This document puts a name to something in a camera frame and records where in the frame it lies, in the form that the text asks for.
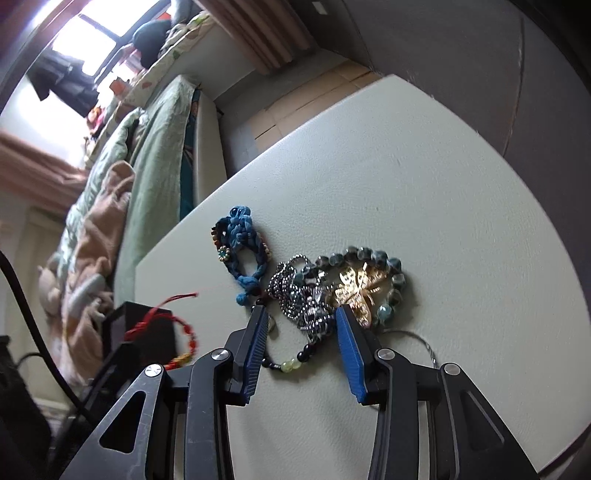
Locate beige plush toy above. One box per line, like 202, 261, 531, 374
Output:
37, 265, 70, 319

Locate patterned cushion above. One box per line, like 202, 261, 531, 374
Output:
122, 11, 218, 107

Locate black plush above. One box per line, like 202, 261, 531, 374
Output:
131, 21, 174, 68

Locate dark object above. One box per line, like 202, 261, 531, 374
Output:
0, 335, 54, 480

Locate gold pendant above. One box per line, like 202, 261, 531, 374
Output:
328, 261, 393, 329

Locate grey-green bead bracelet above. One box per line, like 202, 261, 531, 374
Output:
305, 247, 409, 329

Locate silver ball chain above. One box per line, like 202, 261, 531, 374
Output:
268, 253, 335, 342

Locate green bedsheet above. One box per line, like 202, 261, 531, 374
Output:
113, 76, 199, 305

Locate pink curtain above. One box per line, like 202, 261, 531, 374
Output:
0, 131, 88, 215
198, 0, 319, 75

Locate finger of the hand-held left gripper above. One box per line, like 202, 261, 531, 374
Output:
88, 344, 141, 407

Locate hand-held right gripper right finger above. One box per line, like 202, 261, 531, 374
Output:
335, 305, 541, 480

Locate flattened cardboard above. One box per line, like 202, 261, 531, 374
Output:
238, 60, 384, 153

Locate dark hanging clothes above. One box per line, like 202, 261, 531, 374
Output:
30, 51, 100, 116

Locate red string bracelet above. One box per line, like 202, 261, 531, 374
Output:
122, 291, 200, 372

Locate brown bead flower bracelet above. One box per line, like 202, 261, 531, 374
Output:
211, 220, 274, 278

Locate pink fleece blanket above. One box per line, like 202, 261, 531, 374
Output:
39, 159, 137, 384

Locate thin silver wire ring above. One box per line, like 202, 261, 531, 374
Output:
381, 330, 437, 370

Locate light green quilt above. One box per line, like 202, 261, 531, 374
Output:
65, 108, 151, 259

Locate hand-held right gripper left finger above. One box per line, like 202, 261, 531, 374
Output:
60, 305, 271, 480

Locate black and green bead bracelet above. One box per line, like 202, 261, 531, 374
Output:
252, 298, 324, 374

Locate black cable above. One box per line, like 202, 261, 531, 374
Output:
0, 251, 88, 416

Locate blue braided bracelet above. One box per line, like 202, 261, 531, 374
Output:
217, 205, 273, 308

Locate black jewelry box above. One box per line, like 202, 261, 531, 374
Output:
102, 301, 177, 370

